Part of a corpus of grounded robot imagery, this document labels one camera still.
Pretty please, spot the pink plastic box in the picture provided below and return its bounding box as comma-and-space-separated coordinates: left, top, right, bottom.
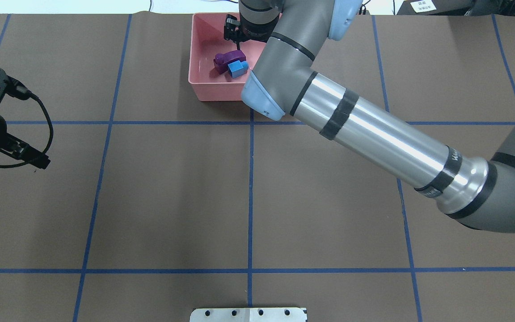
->
188, 13, 266, 102

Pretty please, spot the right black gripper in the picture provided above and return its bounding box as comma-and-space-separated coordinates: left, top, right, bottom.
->
240, 20, 278, 42

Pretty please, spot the small blue toy block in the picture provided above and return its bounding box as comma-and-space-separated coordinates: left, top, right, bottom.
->
228, 60, 249, 79

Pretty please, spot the purple toy block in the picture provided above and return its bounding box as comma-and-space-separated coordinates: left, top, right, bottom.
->
213, 50, 247, 75

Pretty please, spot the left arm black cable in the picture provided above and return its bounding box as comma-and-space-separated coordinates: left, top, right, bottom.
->
0, 78, 55, 169

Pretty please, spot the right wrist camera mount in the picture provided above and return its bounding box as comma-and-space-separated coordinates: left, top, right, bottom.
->
223, 14, 241, 43

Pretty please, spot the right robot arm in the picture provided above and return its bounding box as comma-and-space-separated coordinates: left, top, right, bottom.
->
239, 0, 515, 233

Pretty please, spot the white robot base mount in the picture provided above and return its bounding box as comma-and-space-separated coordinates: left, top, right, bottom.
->
189, 306, 308, 322

